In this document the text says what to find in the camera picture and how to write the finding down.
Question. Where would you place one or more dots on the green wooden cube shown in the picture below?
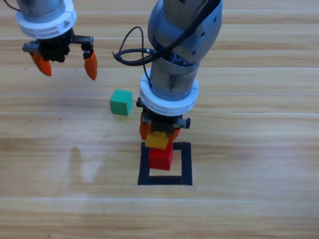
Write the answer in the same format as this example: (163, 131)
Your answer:
(120, 102)

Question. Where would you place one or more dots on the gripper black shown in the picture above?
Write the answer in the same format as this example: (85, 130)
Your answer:
(54, 49)
(162, 124)

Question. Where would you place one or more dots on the red wooden cube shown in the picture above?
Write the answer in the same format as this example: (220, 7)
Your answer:
(160, 159)

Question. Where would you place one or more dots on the yellow wooden cube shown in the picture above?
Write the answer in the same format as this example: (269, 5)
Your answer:
(157, 142)

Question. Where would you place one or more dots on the black tape square outline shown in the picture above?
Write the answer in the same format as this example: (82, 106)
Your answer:
(187, 164)

